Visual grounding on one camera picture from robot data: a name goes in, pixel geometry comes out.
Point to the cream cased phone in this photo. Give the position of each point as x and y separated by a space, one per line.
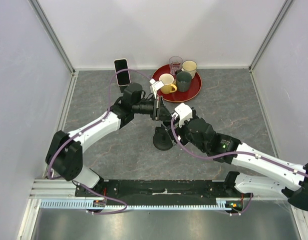
123 77

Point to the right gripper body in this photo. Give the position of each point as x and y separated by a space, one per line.
184 132

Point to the black round base phone holder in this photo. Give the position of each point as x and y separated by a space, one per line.
163 138

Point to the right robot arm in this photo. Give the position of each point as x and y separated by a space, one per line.
280 177

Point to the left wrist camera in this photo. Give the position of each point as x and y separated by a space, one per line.
155 86

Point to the red round tray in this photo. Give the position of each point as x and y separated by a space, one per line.
178 97

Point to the dark green mug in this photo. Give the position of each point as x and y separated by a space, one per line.
183 81

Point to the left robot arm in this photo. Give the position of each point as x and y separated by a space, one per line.
65 155

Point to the clear glass cup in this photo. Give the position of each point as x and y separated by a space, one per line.
175 64

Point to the cream mug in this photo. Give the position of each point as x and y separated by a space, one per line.
190 67

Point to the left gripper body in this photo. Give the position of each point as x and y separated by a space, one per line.
156 104

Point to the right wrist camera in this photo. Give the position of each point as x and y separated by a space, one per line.
184 113

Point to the yellow mug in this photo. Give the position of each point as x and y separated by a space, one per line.
169 85

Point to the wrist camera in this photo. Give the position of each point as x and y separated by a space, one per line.
155 86
184 113

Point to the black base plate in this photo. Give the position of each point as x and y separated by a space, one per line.
166 191

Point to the slotted cable duct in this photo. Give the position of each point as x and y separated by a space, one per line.
93 205

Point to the black folding phone stand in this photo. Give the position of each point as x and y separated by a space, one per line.
122 88

